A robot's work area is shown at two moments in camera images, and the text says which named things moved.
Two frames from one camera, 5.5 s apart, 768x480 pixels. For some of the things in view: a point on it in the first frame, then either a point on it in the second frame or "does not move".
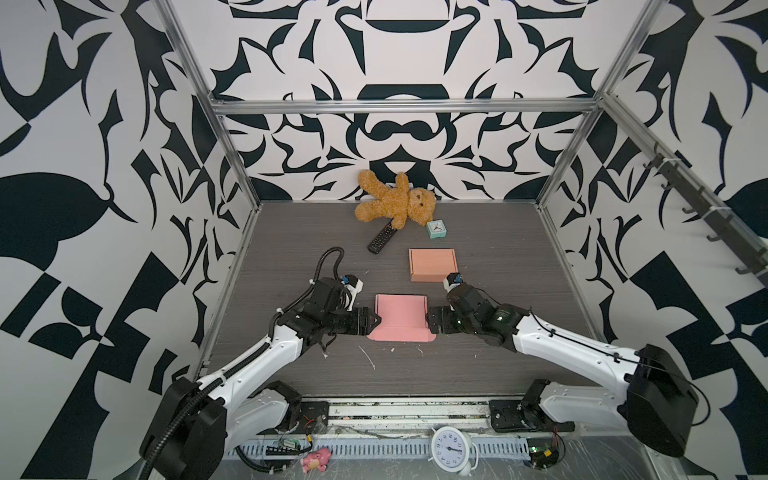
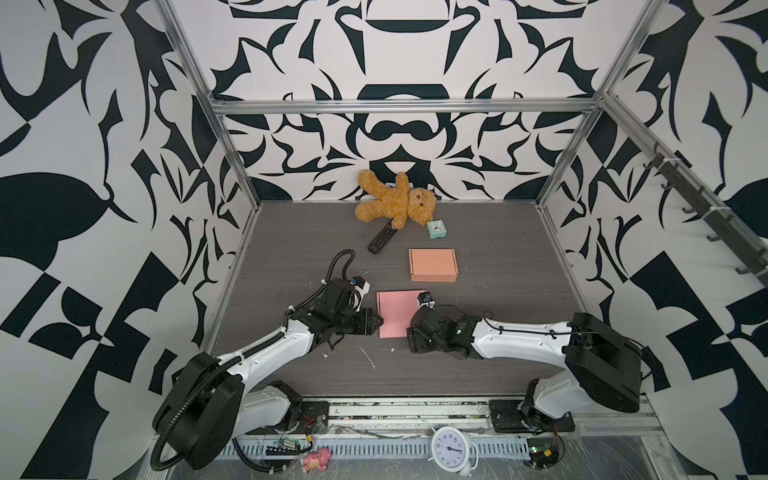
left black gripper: [359, 320] does not move
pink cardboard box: [403, 318] does not move
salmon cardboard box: [431, 265] does not move
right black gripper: [443, 313] -> [414, 341]
